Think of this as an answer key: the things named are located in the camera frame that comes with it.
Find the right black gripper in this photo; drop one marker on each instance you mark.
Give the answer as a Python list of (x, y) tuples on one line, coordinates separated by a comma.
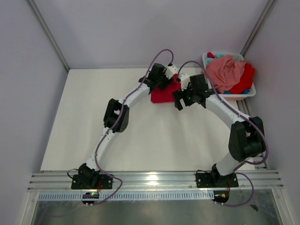
[(179, 94)]

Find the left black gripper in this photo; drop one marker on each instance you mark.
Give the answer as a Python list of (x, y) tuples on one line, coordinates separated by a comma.
[(166, 82)]

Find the crimson red t shirt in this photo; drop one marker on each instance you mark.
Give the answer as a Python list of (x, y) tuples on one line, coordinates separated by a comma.
[(165, 95)]

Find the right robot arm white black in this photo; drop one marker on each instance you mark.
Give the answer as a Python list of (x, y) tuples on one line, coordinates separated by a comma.
[(246, 139)]

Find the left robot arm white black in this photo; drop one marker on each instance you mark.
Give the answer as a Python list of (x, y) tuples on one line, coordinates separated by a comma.
[(116, 119)]

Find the salmon pink t shirt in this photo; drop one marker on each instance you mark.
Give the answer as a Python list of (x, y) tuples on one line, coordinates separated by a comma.
[(225, 72)]

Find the white plastic laundry basket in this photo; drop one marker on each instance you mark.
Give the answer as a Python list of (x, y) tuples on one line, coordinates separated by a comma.
[(250, 92)]

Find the bright red t shirt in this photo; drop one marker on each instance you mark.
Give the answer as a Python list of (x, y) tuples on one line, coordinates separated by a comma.
[(245, 80)]

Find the right controller board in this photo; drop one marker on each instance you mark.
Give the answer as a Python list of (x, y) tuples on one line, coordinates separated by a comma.
[(220, 196)]

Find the controller board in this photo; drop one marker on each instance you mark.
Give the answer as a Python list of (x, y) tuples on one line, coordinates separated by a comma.
[(220, 196), (89, 198)]

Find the left controller board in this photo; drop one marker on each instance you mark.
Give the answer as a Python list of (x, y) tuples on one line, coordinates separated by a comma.
[(89, 198)]

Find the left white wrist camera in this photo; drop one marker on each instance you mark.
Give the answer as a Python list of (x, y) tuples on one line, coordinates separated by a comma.
[(171, 71)]

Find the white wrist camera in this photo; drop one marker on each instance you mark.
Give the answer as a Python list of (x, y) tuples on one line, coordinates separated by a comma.
[(184, 80), (171, 71)]

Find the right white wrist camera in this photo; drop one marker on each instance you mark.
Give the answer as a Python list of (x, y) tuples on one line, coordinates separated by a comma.
[(184, 80)]

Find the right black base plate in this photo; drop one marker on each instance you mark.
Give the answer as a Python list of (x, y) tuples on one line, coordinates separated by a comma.
[(202, 180)]

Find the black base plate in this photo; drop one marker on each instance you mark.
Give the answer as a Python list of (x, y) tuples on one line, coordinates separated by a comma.
[(99, 181), (202, 180)]

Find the aluminium side rail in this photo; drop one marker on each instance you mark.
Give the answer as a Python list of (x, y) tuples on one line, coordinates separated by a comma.
[(243, 107)]

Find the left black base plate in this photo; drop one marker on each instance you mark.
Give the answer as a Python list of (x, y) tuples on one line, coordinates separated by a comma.
[(99, 181)]

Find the right corner aluminium post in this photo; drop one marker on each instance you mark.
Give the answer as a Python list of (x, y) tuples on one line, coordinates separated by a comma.
[(262, 18)]

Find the corner aluminium post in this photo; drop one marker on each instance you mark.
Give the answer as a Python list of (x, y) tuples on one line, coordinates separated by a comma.
[(46, 30), (262, 18)]

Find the aluminium front rail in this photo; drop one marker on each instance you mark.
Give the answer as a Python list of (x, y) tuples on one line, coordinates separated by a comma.
[(155, 181)]

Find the left corner aluminium post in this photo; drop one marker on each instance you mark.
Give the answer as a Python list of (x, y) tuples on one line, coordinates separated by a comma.
[(46, 30)]

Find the grey slotted cable duct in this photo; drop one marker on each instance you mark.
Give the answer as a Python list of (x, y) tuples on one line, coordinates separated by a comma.
[(130, 196)]

